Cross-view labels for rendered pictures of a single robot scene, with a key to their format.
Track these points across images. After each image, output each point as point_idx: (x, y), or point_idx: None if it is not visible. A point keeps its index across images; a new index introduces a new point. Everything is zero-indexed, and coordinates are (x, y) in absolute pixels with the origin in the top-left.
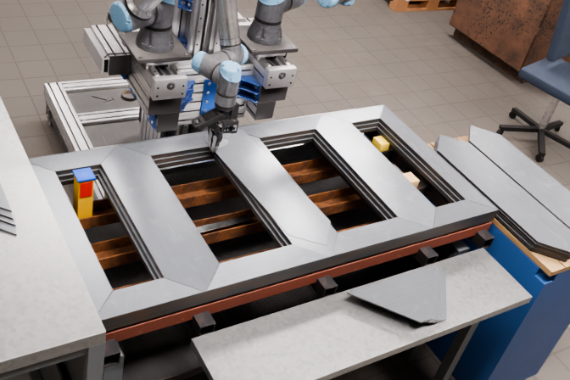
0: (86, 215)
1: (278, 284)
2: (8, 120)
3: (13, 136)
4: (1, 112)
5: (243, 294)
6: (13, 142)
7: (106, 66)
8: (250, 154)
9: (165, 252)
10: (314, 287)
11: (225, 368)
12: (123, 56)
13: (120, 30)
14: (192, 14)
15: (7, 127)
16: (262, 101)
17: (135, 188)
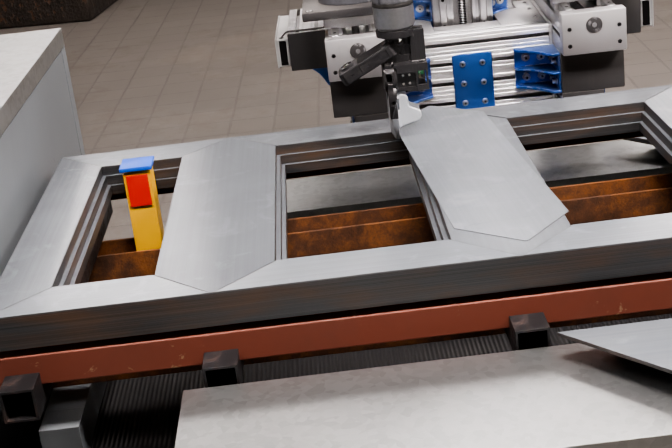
0: (152, 246)
1: (401, 311)
2: (21, 74)
3: (10, 86)
4: (22, 68)
5: (313, 322)
6: (3, 91)
7: (284, 54)
8: (469, 137)
9: (188, 246)
10: (510, 341)
11: (210, 434)
12: (310, 33)
13: None
14: None
15: (12, 80)
16: (571, 89)
17: (211, 180)
